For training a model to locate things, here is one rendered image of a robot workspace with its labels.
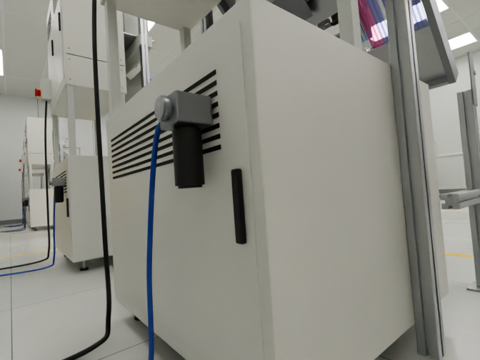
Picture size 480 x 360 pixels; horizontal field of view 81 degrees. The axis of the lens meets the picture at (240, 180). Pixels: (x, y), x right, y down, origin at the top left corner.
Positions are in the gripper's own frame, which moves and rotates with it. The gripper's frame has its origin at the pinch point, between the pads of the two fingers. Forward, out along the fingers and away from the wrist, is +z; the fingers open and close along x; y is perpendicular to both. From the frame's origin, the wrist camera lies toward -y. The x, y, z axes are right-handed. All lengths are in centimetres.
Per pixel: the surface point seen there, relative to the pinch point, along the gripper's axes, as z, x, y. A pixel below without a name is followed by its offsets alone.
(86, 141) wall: -97, -771, 53
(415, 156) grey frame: 66, 41, -34
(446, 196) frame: 50, 39, -55
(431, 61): 6.2, 32.3, -27.4
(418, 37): 8.3, 31.1, -17.9
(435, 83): 7.7, 32.3, -34.9
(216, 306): 113, 26, -33
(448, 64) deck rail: 9.8, 37.7, -29.5
